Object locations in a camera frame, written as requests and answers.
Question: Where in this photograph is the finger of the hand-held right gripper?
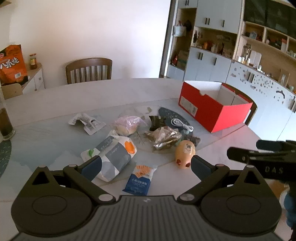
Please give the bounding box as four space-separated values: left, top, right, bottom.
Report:
256 140 296 151
227 147 275 166

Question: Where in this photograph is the small printed cardboard box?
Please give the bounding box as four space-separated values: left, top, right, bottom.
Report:
177 50 189 70

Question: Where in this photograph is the brown door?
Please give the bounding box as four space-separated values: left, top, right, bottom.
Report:
159 0 173 78

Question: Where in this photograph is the white marble desktop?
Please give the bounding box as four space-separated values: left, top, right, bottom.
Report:
0 77 296 209

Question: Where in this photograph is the round glass turntable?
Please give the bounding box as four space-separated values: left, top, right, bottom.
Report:
0 98 247 200

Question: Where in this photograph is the white speckled low cabinet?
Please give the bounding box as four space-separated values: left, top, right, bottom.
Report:
225 21 296 142

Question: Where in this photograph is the orange snack bag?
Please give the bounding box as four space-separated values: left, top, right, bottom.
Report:
0 44 29 86

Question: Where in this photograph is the open brown cardboard box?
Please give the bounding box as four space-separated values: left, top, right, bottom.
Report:
0 82 23 100

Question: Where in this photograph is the red cardboard box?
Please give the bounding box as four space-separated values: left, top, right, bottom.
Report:
178 81 253 133

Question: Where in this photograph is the dark drink glass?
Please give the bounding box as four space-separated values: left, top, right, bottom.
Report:
0 86 16 141

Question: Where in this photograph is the peach pig toy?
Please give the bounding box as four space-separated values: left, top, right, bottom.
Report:
175 139 196 169

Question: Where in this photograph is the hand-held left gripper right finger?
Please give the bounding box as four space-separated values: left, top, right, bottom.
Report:
177 155 266 202

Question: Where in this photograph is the purple bread bag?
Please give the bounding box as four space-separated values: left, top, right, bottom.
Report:
113 105 153 137

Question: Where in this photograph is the white barcode wrapper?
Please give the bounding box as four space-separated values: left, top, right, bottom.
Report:
69 113 106 135

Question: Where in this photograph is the dark speckled placemat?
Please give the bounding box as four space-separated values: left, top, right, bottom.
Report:
158 107 201 147
0 139 12 179

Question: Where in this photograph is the white cable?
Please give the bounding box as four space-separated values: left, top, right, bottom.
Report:
171 118 195 134

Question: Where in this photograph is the dark green snack packet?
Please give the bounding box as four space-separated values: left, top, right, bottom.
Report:
149 115 166 132

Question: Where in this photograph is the white sideboard cabinet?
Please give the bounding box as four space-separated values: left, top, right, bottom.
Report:
22 62 45 94

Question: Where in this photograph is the blue snack packet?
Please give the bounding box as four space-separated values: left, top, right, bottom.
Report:
122 164 158 195

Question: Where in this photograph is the grey hanging tote bag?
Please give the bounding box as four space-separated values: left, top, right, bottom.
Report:
173 22 187 37

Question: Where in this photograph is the glass jar with dark lid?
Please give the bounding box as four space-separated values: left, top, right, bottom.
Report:
29 54 38 70

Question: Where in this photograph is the white wall cabinet unit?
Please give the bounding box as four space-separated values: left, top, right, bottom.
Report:
165 0 245 81

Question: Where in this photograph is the person's right hand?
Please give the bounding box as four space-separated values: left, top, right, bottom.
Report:
284 189 296 229

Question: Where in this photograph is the white grey bread bag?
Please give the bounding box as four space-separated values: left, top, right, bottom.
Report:
81 130 137 182

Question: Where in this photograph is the silver foil snack packet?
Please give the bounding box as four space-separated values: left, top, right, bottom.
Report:
144 127 183 152

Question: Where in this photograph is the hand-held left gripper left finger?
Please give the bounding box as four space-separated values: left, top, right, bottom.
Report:
32 156 116 205

